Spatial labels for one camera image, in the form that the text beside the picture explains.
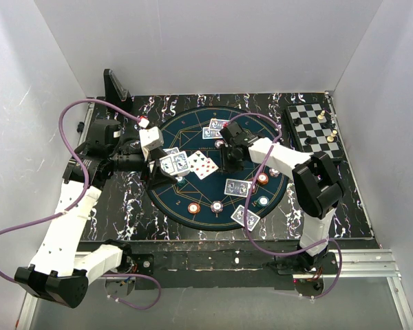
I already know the blue playing card deck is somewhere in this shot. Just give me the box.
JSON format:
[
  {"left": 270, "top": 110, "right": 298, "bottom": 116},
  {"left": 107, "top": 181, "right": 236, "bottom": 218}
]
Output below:
[{"left": 159, "top": 154, "right": 185, "bottom": 176}]

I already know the blue-backed playing cards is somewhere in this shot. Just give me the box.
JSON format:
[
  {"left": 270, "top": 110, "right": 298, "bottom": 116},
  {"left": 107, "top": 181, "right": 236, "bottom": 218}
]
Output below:
[{"left": 171, "top": 151, "right": 190, "bottom": 175}]

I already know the dealt blue-backed card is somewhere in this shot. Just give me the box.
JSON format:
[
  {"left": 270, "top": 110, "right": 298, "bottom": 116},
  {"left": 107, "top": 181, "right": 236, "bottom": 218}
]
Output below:
[
  {"left": 230, "top": 204, "right": 262, "bottom": 231},
  {"left": 224, "top": 179, "right": 251, "bottom": 198},
  {"left": 202, "top": 127, "right": 222, "bottom": 140},
  {"left": 209, "top": 118, "right": 229, "bottom": 131},
  {"left": 163, "top": 147, "right": 180, "bottom": 155}
]

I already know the seven of diamonds card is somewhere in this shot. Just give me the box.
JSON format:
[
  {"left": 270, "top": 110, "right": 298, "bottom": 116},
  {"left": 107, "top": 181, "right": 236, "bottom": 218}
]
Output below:
[{"left": 193, "top": 158, "right": 218, "bottom": 179}]

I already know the orange poker chip stack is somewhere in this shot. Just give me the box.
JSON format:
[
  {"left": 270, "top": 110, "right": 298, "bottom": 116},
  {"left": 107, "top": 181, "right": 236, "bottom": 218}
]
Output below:
[{"left": 187, "top": 203, "right": 200, "bottom": 214}]

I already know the white-blue poker chip stack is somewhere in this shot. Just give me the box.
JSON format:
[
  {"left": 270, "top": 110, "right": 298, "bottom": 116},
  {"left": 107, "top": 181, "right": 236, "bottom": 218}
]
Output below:
[{"left": 211, "top": 201, "right": 223, "bottom": 213}]

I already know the green poker chip stack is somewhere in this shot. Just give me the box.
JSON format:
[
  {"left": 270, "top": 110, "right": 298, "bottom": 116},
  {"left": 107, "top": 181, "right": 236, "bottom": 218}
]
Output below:
[{"left": 256, "top": 196, "right": 270, "bottom": 208}]

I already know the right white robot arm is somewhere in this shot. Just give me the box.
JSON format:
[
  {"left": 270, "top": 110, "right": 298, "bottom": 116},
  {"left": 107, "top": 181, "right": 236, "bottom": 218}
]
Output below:
[{"left": 220, "top": 120, "right": 345, "bottom": 274}]

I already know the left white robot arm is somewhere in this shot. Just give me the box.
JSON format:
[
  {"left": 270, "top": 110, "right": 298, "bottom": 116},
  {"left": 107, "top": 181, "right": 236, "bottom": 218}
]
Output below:
[{"left": 14, "top": 120, "right": 176, "bottom": 308}]

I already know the round blue poker mat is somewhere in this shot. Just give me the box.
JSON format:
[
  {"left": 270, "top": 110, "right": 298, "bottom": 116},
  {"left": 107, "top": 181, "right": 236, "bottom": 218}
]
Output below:
[{"left": 147, "top": 107, "right": 278, "bottom": 231}]

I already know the black card shoe stand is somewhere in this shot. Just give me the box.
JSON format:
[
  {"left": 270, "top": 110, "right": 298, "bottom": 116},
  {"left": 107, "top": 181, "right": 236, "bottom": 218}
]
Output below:
[{"left": 103, "top": 69, "right": 133, "bottom": 113}]

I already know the black white chess board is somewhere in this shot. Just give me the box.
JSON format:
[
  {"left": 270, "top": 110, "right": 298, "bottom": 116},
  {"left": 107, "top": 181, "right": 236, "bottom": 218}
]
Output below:
[{"left": 284, "top": 104, "right": 344, "bottom": 163}]

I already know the cream chess piece tall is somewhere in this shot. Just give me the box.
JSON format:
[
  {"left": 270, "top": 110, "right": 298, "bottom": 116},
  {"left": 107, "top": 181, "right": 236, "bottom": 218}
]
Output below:
[{"left": 317, "top": 110, "right": 326, "bottom": 120}]

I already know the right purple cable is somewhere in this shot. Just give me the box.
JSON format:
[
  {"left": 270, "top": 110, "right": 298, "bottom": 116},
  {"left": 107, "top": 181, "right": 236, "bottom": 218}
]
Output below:
[{"left": 223, "top": 113, "right": 342, "bottom": 299}]

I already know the black rail end knob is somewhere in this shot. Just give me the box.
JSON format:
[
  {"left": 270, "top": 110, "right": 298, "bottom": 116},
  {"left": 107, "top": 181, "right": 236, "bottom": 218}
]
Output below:
[{"left": 76, "top": 122, "right": 85, "bottom": 133}]

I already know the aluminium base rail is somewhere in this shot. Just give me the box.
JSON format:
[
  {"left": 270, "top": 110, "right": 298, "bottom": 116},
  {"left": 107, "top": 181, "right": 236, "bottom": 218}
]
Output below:
[{"left": 17, "top": 248, "right": 413, "bottom": 329}]

